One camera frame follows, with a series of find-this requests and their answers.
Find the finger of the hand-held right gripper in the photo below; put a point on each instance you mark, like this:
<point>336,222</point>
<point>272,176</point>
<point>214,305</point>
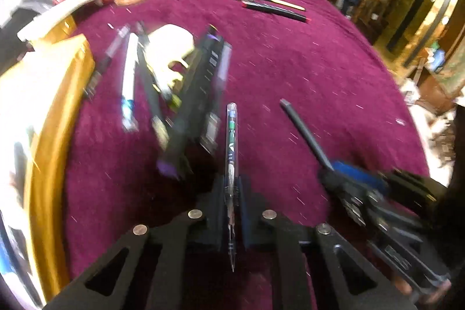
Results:
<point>352,170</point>
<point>336,186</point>

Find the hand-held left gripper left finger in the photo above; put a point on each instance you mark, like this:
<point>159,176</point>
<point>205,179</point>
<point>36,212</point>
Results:
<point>218,204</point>

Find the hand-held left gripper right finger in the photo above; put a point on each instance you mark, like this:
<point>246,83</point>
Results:
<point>245,215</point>

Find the clear pen green print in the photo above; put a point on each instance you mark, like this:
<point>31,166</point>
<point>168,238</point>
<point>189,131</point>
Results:
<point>230,150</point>

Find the dark grey pen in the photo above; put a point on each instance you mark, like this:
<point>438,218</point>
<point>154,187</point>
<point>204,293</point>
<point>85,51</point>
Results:
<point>305,132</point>

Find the white pen blue cap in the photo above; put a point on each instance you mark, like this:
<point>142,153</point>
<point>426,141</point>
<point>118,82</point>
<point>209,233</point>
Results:
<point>129,85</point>

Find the long black box purple ends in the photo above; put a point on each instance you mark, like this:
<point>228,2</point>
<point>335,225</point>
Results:
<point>196,95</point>

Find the maroon tablecloth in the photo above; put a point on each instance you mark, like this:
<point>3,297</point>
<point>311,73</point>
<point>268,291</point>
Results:
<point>290,77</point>

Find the black pen yellow tip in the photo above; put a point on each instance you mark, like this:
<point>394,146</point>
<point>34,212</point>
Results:
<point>149,77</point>

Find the cream tape dispenser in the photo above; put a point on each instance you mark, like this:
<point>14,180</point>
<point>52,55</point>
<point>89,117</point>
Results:
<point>170,48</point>

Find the wooden stair railing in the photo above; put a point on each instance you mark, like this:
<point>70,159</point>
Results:
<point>377,1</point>

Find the black pen red ends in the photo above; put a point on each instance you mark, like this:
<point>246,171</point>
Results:
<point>276,10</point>

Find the wooden room divider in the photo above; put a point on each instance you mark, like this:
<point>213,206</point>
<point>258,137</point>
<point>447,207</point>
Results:
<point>425,5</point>

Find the black grey pen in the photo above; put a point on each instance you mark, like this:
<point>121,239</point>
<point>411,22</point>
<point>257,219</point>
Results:
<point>105,59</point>

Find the small yellow box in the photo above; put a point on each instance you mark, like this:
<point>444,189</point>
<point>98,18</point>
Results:
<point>61,28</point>

